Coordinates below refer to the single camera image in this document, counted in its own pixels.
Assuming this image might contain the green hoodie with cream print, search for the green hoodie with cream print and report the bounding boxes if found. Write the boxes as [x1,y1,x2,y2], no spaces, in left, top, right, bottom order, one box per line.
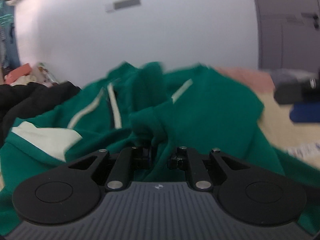
[1,62,319,235]

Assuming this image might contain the grey bedroom door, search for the grey bedroom door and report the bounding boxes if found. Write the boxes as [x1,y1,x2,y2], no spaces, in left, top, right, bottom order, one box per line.
[255,0,319,72]

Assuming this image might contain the pile of pink white clothes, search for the pile of pink white clothes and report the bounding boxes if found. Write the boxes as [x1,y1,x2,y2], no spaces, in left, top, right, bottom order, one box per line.
[4,62,59,87]

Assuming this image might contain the hanging clothes on rack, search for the hanging clothes on rack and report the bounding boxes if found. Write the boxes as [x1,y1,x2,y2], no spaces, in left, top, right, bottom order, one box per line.
[1,0,20,77]

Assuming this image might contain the black jacket on bed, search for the black jacket on bed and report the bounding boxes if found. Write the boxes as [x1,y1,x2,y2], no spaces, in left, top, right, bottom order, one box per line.
[1,81,81,145]

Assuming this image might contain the black door handle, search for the black door handle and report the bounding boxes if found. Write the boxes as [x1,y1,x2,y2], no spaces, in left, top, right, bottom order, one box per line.
[312,14,320,30]

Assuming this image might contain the grey wall switch panel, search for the grey wall switch panel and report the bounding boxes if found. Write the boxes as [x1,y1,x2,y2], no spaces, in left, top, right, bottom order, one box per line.
[105,0,141,13]

